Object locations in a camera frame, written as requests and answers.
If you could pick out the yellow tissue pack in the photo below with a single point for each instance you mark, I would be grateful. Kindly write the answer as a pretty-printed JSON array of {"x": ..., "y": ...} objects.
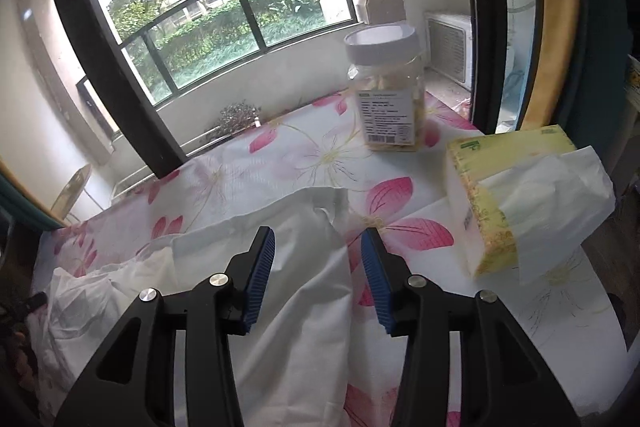
[{"x": 485, "y": 217}]

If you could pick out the floral tablecloth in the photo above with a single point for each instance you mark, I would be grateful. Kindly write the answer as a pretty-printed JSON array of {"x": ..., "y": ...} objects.
[{"x": 310, "y": 157}]

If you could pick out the yellow curtain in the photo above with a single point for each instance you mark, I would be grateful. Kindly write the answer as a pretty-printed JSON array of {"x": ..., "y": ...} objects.
[{"x": 550, "y": 17}]

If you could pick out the black window post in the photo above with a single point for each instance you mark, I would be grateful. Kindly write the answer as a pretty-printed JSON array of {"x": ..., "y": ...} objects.
[{"x": 115, "y": 57}]

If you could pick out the clear jar with white lid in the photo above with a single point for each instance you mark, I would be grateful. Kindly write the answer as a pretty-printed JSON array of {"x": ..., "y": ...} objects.
[{"x": 387, "y": 97}]

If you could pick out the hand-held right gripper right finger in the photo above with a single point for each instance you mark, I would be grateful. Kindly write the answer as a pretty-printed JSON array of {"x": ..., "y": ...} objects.
[{"x": 377, "y": 282}]

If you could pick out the balcony cardboard box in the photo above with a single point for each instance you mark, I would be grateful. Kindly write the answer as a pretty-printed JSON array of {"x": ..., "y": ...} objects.
[{"x": 367, "y": 2}]

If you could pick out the person's left hand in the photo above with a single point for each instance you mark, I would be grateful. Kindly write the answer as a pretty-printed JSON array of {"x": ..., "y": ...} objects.
[{"x": 25, "y": 357}]

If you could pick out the blue curtain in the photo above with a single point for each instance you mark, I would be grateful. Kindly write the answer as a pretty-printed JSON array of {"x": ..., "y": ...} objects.
[{"x": 600, "y": 32}]

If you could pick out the balcony chair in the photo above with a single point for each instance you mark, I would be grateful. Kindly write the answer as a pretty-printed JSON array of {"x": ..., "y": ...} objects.
[{"x": 70, "y": 194}]

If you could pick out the white hooded jacket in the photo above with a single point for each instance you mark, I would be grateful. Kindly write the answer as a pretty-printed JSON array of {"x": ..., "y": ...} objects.
[{"x": 300, "y": 332}]

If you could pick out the white air conditioner unit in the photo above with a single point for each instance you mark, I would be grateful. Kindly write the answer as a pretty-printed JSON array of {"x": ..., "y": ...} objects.
[{"x": 450, "y": 47}]

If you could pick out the potted plant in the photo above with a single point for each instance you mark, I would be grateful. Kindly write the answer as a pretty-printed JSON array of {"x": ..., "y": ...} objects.
[{"x": 237, "y": 117}]

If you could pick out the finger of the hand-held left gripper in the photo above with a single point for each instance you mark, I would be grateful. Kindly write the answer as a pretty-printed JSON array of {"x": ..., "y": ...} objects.
[{"x": 34, "y": 302}]

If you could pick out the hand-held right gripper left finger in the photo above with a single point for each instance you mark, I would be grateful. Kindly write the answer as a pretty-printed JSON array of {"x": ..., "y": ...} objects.
[{"x": 257, "y": 282}]

